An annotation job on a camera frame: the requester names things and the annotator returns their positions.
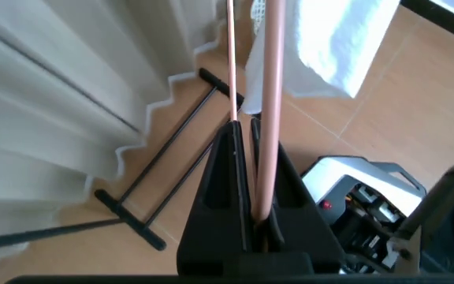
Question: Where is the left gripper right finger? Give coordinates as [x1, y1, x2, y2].
[250, 117, 346, 276]

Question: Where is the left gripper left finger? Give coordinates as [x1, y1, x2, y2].
[176, 120, 254, 277]

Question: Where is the pink clothes hanger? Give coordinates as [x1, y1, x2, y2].
[225, 0, 288, 222]

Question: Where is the white printed t-shirt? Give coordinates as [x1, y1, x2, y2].
[241, 0, 402, 115]

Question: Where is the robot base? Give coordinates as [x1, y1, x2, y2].
[300, 155, 428, 275]

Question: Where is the black clothes rack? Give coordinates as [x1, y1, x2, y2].
[0, 67, 246, 253]

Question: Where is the white laundry basket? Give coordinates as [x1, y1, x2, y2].
[250, 0, 268, 35]

